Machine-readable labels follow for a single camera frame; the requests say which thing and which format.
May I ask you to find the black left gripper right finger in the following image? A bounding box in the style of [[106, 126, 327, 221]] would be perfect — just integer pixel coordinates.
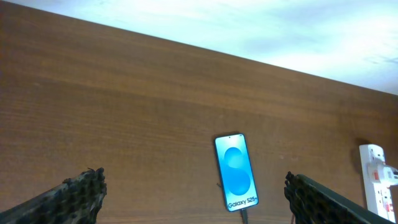
[[284, 172, 393, 224]]

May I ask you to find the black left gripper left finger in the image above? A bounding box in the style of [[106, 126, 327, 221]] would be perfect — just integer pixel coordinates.
[[1, 167, 107, 224]]

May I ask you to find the blue Galaxy smartphone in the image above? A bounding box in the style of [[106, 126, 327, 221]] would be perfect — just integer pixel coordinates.
[[214, 133, 259, 212]]

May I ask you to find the white USB charger adapter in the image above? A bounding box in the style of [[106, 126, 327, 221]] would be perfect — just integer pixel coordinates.
[[368, 163, 397, 187]]

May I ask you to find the white power strip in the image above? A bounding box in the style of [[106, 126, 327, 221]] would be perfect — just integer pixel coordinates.
[[359, 144, 397, 223]]

